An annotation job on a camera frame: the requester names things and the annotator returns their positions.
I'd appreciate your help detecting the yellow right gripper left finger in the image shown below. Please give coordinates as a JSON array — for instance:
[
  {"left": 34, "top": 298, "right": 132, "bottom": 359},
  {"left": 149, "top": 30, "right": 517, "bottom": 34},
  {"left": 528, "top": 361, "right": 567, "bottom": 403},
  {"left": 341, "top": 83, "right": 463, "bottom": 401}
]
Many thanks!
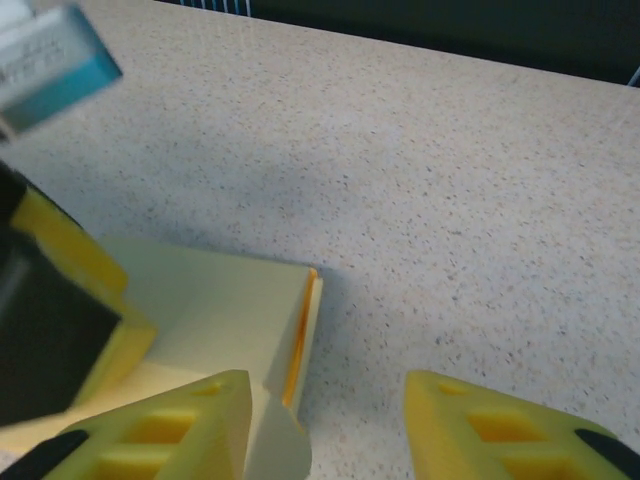
[{"left": 9, "top": 368, "right": 252, "bottom": 480}]

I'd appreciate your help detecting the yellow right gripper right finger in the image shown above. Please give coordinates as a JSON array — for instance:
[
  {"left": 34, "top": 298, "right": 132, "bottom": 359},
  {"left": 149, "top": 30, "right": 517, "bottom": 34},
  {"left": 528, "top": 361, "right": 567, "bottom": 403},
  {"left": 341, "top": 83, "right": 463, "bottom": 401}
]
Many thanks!
[{"left": 403, "top": 369, "right": 636, "bottom": 480}]

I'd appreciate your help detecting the yellow paper box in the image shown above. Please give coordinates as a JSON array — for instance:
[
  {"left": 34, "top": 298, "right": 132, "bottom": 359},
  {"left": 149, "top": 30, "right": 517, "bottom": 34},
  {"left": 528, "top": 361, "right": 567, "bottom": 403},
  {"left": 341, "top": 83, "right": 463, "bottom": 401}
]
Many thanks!
[{"left": 0, "top": 233, "right": 325, "bottom": 480}]

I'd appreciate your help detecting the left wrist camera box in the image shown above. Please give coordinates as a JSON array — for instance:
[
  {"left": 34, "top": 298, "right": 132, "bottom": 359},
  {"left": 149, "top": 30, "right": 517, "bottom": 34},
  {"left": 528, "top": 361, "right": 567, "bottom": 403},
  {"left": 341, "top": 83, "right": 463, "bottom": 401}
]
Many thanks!
[{"left": 0, "top": 3, "right": 124, "bottom": 137}]

